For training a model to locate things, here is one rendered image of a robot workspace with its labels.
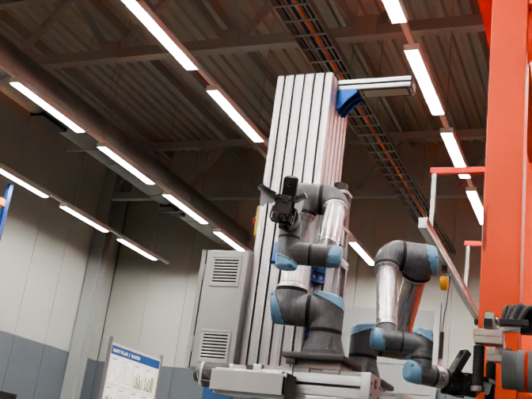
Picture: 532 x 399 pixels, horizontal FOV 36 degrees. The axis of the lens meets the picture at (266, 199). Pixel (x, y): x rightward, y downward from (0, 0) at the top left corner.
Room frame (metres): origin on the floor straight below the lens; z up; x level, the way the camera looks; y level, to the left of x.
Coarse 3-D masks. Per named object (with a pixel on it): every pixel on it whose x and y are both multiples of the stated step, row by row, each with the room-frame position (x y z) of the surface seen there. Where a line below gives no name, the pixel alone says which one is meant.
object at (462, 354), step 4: (460, 352) 2.88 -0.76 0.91; (464, 352) 2.87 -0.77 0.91; (468, 352) 2.86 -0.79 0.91; (456, 356) 2.89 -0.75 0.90; (460, 356) 2.87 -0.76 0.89; (464, 356) 2.86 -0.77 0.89; (468, 356) 2.86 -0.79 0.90; (456, 360) 2.88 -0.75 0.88; (460, 360) 2.85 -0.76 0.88; (464, 360) 2.86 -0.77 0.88; (452, 364) 2.88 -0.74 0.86; (456, 364) 2.86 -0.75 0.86; (460, 364) 2.85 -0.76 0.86; (464, 364) 2.86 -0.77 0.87; (452, 368) 2.86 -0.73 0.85; (456, 368) 2.85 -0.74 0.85; (460, 368) 2.85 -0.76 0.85; (452, 372) 2.85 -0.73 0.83; (456, 372) 2.85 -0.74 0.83; (460, 372) 2.85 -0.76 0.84; (456, 376) 2.85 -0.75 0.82
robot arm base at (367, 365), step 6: (348, 354) 3.30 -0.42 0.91; (354, 354) 3.26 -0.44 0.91; (360, 354) 3.24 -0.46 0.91; (366, 354) 3.24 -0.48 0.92; (354, 360) 3.25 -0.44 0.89; (360, 360) 3.24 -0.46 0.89; (366, 360) 3.24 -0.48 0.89; (372, 360) 3.25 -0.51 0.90; (366, 366) 3.23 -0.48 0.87; (372, 366) 3.24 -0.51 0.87; (372, 372) 3.24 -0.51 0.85; (378, 372) 3.28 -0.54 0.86
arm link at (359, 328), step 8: (352, 328) 3.28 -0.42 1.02; (360, 328) 3.25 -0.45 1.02; (368, 328) 3.24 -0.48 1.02; (352, 336) 3.27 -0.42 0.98; (360, 336) 3.25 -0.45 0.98; (368, 336) 3.24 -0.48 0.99; (352, 344) 3.27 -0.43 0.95; (360, 344) 3.24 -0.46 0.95; (368, 344) 3.24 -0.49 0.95; (352, 352) 3.26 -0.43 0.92; (360, 352) 3.24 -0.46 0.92; (368, 352) 3.24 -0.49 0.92; (376, 352) 3.27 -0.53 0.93
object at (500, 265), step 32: (512, 0) 3.20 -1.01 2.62; (512, 32) 3.20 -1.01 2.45; (512, 64) 3.20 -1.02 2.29; (512, 96) 3.20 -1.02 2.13; (512, 128) 3.20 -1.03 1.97; (512, 160) 3.19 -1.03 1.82; (512, 192) 3.19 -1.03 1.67; (512, 224) 3.19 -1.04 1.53; (512, 256) 3.19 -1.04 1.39; (480, 288) 3.24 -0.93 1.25; (512, 288) 3.19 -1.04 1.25; (480, 320) 3.24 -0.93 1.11
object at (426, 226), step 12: (432, 168) 7.36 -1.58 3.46; (444, 168) 7.31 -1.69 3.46; (456, 168) 7.27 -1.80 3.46; (468, 168) 7.22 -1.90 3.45; (480, 168) 7.18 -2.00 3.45; (432, 180) 7.36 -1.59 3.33; (432, 192) 7.36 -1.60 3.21; (432, 204) 7.36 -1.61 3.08; (432, 216) 7.36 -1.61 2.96; (420, 228) 7.04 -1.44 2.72; (432, 228) 7.25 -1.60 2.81; (432, 240) 7.35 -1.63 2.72; (444, 252) 7.89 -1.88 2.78; (468, 252) 9.56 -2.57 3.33; (444, 264) 8.16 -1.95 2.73; (468, 264) 9.56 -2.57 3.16; (444, 276) 8.16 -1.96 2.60; (456, 276) 8.64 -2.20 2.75; (468, 276) 9.57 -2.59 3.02; (444, 288) 8.17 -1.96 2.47; (456, 288) 9.06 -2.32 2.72; (468, 300) 9.56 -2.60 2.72; (444, 312) 8.31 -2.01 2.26
